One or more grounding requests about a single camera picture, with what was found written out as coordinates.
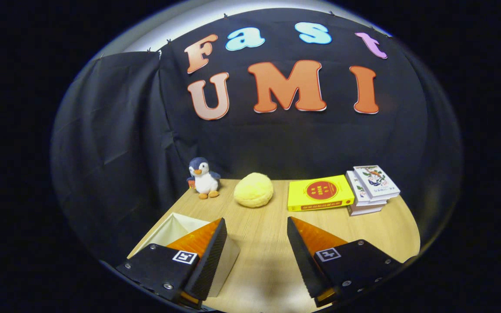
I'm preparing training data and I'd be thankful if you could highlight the yellow round plush toy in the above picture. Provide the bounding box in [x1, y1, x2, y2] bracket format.
[234, 172, 274, 208]

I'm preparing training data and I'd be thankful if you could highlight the white illustrated cover book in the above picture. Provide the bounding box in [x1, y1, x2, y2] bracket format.
[354, 165, 401, 200]

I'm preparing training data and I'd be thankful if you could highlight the yellow book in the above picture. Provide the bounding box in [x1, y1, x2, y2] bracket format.
[287, 175, 355, 212]

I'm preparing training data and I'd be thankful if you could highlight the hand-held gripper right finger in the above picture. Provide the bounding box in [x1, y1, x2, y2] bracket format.
[286, 216, 403, 308]

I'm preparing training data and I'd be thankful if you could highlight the beige fabric storage box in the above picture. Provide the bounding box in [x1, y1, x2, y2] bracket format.
[127, 212, 241, 298]

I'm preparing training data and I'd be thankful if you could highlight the penguin plush toy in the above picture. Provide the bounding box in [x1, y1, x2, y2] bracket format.
[186, 157, 221, 200]

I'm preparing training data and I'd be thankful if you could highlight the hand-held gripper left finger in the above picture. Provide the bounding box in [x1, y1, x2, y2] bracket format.
[116, 217, 228, 310]

